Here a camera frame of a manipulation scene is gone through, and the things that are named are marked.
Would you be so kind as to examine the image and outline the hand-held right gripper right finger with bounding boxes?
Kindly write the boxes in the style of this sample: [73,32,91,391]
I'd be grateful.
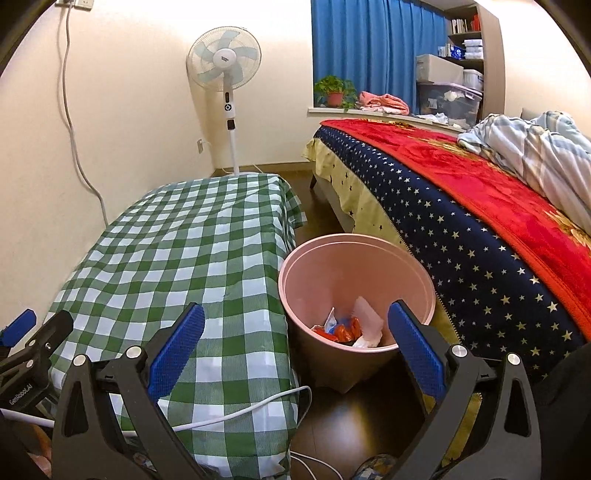
[379,300,542,480]

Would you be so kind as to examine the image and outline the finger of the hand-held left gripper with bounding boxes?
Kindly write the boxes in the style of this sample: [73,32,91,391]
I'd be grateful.
[0,308,38,347]
[25,310,75,358]

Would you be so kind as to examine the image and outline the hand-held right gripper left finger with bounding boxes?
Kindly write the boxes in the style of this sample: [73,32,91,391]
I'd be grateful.
[51,302,206,480]

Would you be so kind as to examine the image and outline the white plastic bag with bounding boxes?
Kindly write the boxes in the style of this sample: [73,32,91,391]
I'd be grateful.
[352,296,385,348]

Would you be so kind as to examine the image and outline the orange plastic bag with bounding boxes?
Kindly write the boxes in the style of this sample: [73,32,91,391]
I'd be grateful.
[311,318,363,343]

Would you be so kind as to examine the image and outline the white blue wrapper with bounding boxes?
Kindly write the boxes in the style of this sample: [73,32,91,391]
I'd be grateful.
[323,308,345,334]

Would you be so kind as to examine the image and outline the pink plastic bin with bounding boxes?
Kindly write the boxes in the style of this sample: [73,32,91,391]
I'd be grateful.
[278,234,436,394]

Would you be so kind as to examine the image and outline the green checked tablecloth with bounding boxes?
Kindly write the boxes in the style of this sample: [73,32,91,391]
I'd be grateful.
[44,173,311,480]

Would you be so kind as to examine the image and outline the starry blue red bed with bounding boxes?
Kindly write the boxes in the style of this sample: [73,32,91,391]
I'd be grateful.
[314,126,587,384]

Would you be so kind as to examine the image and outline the patterned slipper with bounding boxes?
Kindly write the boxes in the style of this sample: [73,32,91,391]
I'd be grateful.
[353,453,395,480]

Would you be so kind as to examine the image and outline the yellow star bed skirt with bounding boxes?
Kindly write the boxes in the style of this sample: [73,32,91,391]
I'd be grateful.
[304,138,481,457]

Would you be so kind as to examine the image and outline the red blanket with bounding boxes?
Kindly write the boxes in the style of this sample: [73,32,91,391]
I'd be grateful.
[320,119,591,342]

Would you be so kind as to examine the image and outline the blue striped quilt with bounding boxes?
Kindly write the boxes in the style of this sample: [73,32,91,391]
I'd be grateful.
[457,111,591,227]

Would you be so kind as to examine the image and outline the clear plastic storage box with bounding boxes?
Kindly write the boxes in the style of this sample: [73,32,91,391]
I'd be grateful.
[416,82,483,127]

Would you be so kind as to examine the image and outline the pink folded clothes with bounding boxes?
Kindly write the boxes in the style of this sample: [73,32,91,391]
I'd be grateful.
[358,91,411,115]

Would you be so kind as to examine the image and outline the white window sill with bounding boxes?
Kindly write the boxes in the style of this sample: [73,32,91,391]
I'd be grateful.
[307,107,462,132]

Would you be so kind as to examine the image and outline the potted green plant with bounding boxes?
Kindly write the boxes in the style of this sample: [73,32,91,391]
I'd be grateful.
[314,76,358,109]

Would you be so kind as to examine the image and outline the grey box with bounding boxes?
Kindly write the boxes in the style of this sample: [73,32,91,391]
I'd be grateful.
[416,54,465,85]

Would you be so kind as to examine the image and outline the white standing fan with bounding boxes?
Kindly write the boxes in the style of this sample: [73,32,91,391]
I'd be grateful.
[186,27,263,176]

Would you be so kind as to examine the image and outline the wooden bookshelf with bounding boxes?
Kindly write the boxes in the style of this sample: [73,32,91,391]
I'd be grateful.
[445,4,504,116]

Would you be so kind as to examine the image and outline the blue curtain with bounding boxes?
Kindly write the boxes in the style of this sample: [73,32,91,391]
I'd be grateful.
[311,0,451,112]

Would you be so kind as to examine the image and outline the grey bed frame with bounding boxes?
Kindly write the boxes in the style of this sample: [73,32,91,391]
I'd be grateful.
[309,173,356,234]

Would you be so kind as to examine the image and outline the grey wall cable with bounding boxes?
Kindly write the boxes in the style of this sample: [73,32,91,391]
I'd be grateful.
[62,7,109,227]

